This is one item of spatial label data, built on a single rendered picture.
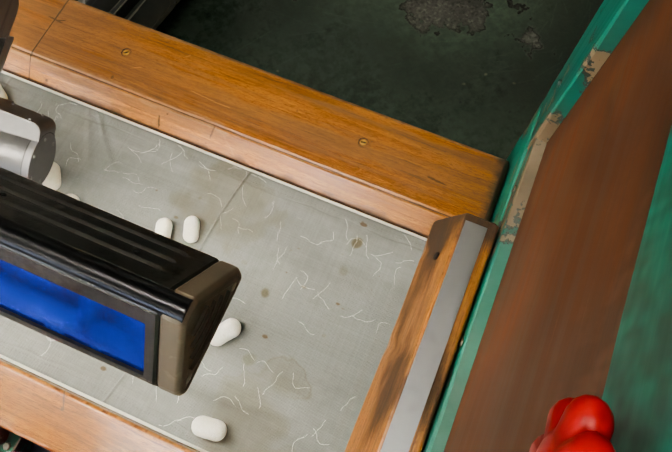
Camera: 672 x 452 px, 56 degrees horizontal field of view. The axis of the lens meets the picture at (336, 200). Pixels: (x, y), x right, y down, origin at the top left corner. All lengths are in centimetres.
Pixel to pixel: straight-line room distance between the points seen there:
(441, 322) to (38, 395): 41
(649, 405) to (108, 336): 27
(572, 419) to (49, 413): 59
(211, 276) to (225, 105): 43
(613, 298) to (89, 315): 26
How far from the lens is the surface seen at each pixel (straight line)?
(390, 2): 182
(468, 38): 178
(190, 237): 71
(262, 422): 69
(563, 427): 18
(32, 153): 66
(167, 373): 36
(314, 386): 68
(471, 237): 60
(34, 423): 72
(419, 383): 57
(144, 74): 81
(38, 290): 38
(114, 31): 85
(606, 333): 28
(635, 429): 20
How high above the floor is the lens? 142
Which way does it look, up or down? 69 degrees down
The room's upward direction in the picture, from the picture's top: straight up
